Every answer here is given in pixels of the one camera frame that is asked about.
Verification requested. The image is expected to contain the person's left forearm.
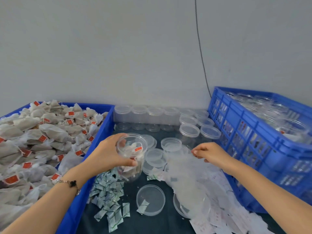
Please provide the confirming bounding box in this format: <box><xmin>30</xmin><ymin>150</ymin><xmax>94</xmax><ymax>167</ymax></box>
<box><xmin>0</xmin><ymin>169</ymin><xmax>93</xmax><ymax>234</ymax></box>

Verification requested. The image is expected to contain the pile of tea bags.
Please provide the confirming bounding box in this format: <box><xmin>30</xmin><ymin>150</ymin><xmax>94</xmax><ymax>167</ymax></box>
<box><xmin>0</xmin><ymin>100</ymin><xmax>109</xmax><ymax>230</ymax></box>

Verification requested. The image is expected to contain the blue slatted crate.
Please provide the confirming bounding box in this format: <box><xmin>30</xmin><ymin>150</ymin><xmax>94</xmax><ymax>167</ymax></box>
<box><xmin>207</xmin><ymin>86</ymin><xmax>312</xmax><ymax>214</ymax></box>

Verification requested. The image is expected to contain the person's left hand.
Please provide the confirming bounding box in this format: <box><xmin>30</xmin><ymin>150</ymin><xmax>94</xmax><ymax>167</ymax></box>
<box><xmin>80</xmin><ymin>133</ymin><xmax>138</xmax><ymax>182</ymax></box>

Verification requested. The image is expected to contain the blue plastic tray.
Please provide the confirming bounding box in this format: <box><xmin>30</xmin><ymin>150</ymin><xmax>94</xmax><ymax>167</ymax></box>
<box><xmin>0</xmin><ymin>102</ymin><xmax>116</xmax><ymax>234</ymax></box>

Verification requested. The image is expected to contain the person's right forearm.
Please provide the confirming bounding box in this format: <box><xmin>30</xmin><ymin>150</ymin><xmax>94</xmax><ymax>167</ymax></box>
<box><xmin>224</xmin><ymin>161</ymin><xmax>312</xmax><ymax>234</ymax></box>

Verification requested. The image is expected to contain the thin beaded bracelet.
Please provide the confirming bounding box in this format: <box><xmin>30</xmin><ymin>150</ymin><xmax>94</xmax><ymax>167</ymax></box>
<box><xmin>55</xmin><ymin>179</ymin><xmax>82</xmax><ymax>195</ymax></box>

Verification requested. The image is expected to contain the pile of green desiccant packets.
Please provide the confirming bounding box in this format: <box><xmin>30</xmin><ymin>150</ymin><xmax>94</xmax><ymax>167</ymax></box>
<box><xmin>88</xmin><ymin>165</ymin><xmax>151</xmax><ymax>233</ymax></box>

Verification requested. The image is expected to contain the black cable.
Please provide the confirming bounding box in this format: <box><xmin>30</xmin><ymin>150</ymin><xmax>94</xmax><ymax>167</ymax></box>
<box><xmin>194</xmin><ymin>0</ymin><xmax>212</xmax><ymax>96</ymax></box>

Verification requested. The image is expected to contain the clear jar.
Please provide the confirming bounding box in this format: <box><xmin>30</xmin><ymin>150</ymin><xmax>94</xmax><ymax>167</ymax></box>
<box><xmin>116</xmin><ymin>133</ymin><xmax>148</xmax><ymax>183</ymax></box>

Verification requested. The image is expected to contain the pile of white label papers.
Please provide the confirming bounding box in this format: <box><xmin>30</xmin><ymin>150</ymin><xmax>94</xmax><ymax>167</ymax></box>
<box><xmin>148</xmin><ymin>146</ymin><xmax>269</xmax><ymax>234</ymax></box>

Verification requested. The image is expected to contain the person's right hand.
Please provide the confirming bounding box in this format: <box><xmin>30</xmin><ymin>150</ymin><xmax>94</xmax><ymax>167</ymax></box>
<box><xmin>191</xmin><ymin>142</ymin><xmax>236</xmax><ymax>175</ymax></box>

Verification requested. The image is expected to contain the group of lidded jars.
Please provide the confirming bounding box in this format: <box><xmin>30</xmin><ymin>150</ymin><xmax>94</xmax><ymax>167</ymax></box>
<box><xmin>113</xmin><ymin>105</ymin><xmax>222</xmax><ymax>145</ymax></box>

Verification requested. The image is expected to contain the white mesh tea bag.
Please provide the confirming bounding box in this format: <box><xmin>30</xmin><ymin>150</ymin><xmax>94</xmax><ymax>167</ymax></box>
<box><xmin>119</xmin><ymin>143</ymin><xmax>145</xmax><ymax>174</ymax></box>

